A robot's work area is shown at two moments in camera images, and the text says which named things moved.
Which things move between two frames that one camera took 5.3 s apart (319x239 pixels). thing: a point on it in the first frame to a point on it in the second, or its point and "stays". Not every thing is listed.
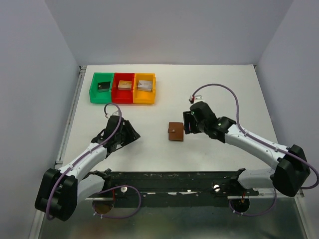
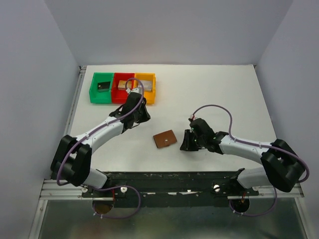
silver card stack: [144, 85] stays
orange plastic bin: [141, 96] stays
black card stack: [103, 86] stays
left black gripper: [132, 134] to [147, 116]
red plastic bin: [122, 96] stays
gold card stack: [124, 85] stays
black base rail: [172, 188] stays
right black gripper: [188, 118] to [187, 144]
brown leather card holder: [176, 131] to [165, 139]
